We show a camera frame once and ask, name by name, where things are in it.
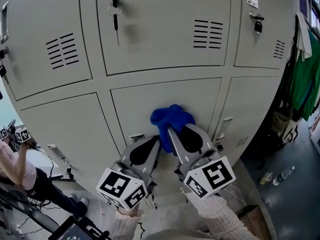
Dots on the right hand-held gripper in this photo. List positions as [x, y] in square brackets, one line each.
[212, 176]

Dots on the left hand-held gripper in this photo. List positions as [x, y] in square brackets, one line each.
[120, 186]

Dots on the blue cloth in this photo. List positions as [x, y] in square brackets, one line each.
[172, 119]

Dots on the grey metal locker door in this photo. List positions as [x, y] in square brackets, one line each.
[140, 104]

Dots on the person's right forearm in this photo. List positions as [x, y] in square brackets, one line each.
[220, 216]

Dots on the person's left forearm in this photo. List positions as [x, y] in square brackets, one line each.
[125, 224]

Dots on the grey metal locker cabinet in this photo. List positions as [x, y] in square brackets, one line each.
[62, 134]

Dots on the black bag white print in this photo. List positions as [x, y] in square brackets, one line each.
[265, 144]

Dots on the black locker key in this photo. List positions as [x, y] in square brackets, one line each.
[70, 171]
[115, 24]

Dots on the plastic cup with drink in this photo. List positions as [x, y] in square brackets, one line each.
[265, 180]

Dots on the person's cream sweater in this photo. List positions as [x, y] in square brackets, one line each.
[175, 235]

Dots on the clear plastic water bottle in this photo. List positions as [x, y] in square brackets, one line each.
[282, 176]

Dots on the wooden slat platform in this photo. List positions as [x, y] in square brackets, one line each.
[252, 224]

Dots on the black tablet screen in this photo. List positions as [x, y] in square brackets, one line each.
[75, 231]

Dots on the grey black chair back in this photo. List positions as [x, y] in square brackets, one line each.
[37, 216]

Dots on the green hanging jacket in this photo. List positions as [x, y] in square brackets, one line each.
[305, 84]

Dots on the black clothes rack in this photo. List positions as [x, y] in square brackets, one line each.
[293, 59]

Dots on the white hanging shirt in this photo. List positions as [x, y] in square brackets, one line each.
[303, 41]

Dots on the purple wall poster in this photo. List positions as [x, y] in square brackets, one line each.
[303, 1]

